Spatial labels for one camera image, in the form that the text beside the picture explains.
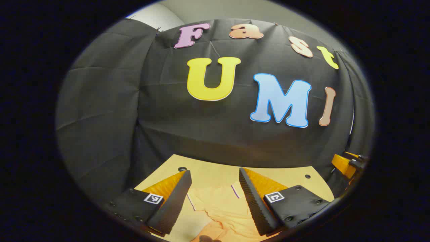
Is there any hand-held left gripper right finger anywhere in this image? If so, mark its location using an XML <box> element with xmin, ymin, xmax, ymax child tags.
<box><xmin>239</xmin><ymin>167</ymin><xmax>331</xmax><ymax>236</ymax></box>

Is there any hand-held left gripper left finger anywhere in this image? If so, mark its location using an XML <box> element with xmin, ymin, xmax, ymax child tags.
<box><xmin>107</xmin><ymin>170</ymin><xmax>192</xmax><ymax>237</ymax></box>

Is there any orange polo T-shirt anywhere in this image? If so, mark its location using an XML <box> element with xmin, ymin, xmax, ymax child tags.
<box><xmin>186</xmin><ymin>183</ymin><xmax>281</xmax><ymax>242</ymax></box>

